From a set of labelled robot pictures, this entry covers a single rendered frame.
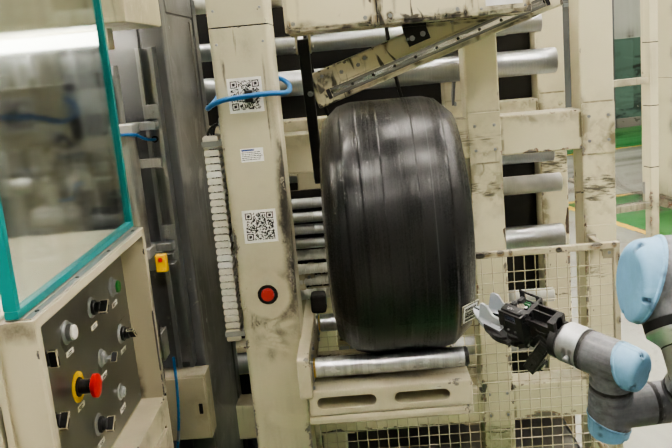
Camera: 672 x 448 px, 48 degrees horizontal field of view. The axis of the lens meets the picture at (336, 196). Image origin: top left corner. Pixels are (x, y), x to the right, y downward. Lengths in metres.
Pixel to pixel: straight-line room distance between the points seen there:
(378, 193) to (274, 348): 0.49
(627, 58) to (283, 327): 11.47
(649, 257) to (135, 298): 1.01
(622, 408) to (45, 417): 0.93
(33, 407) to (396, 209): 0.73
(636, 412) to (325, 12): 1.12
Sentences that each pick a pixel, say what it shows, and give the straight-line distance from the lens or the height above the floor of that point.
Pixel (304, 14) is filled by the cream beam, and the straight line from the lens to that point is 1.88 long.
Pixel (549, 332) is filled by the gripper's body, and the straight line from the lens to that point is 1.43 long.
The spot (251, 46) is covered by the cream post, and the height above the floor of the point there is 1.61.
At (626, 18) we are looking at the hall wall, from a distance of 12.89.
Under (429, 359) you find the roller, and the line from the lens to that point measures 1.68.
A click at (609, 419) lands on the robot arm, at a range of 1.44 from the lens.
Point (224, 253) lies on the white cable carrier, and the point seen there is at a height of 1.16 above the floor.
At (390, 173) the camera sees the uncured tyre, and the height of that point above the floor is 1.34.
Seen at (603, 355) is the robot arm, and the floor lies 1.04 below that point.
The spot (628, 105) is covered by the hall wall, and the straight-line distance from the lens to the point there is 12.96.
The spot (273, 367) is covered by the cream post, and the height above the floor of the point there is 0.88.
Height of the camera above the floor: 1.58
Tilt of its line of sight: 11 degrees down
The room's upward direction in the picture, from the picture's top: 5 degrees counter-clockwise
